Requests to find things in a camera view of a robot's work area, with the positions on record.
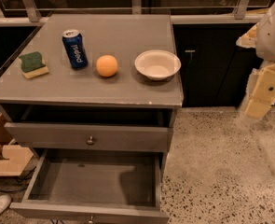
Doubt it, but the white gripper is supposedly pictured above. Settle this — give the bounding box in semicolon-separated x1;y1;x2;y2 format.
236;2;275;119

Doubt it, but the orange fruit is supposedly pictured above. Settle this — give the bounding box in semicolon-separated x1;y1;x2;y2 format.
96;55;118;77

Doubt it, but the grey drawer cabinet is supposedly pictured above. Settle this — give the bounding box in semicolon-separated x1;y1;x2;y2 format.
0;13;185;224

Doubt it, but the closed top drawer front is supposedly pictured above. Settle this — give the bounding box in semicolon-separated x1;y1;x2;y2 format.
5;122;172;152

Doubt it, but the open grey middle drawer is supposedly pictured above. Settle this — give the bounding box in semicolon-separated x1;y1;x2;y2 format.
10;149;169;224

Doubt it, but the dark lower cabinet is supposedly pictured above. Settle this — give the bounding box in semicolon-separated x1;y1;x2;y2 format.
173;24;262;107

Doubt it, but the white paper bowl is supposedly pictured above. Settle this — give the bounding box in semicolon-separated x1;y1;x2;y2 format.
134;49;181;81

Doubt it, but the blue pepsi can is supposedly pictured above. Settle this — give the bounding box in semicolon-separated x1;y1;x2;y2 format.
62;29;89;69

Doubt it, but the green yellow sponge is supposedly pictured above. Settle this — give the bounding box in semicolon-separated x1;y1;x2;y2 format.
19;51;48;79

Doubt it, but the light wooden board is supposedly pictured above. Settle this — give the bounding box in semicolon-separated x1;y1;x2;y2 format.
0;113;34;176

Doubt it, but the metal window frame rail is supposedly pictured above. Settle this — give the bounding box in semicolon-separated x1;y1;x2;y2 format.
0;0;275;26

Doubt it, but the black floor cable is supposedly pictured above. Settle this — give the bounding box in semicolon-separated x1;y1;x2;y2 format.
0;166;37;194

